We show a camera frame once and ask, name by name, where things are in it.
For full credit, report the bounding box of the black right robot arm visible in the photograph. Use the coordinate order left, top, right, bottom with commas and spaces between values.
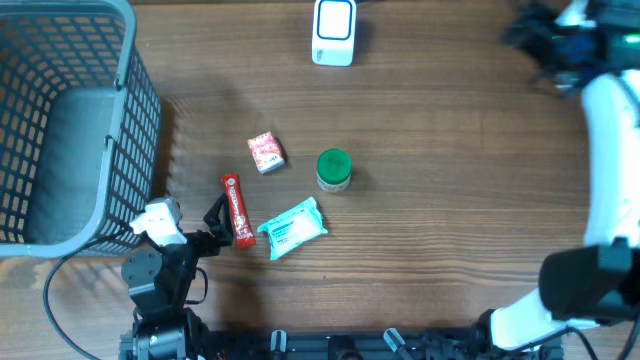
478, 1, 639, 359

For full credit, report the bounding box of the grey plastic basket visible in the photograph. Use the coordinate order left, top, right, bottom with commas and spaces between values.
1, 0, 161, 258

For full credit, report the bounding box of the green lid jar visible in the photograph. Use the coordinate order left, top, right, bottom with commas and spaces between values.
316, 148, 352, 192

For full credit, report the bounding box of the mint wet wipes pack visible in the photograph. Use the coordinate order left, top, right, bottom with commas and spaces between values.
258, 197, 328, 261

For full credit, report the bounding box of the white barcode scanner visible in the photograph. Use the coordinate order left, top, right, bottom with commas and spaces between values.
311, 0, 357, 67

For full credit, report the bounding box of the red white small carton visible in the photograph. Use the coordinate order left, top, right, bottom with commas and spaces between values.
247, 132, 285, 174

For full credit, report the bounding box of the red Nescafe sachet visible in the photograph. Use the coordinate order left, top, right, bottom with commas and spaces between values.
221, 173, 256, 249

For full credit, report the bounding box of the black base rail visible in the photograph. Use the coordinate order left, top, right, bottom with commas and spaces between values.
209, 326, 564, 360

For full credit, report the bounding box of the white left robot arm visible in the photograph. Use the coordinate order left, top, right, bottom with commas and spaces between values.
118, 194, 234, 359

